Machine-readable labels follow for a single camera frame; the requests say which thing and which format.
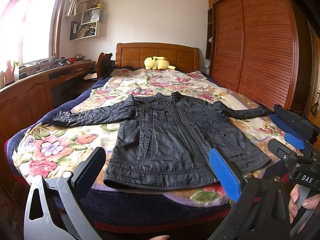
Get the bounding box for wooden chair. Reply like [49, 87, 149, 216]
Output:
[96, 53, 113, 79]

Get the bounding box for black jacket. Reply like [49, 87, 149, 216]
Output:
[52, 92, 270, 191]

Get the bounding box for long wooden desk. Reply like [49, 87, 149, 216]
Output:
[1, 61, 95, 175]

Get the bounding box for yellow plush toy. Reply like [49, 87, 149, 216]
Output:
[144, 56, 176, 70]

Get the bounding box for brass door handle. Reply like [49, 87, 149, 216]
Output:
[311, 86, 320, 118]

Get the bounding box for white wall shelf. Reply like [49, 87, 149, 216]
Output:
[69, 0, 104, 41]

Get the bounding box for window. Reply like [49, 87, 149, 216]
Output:
[1, 0, 65, 70]

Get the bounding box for person's right hand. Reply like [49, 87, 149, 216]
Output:
[288, 184, 320, 224]

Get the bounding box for wooden room door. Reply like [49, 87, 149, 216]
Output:
[303, 22, 320, 133]

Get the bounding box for floral bed blanket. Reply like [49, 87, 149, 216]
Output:
[6, 68, 288, 232]

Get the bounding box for wooden louvered wardrobe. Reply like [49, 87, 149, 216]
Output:
[206, 0, 312, 115]

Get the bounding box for wooden bed headboard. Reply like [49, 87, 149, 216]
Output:
[116, 42, 200, 73]

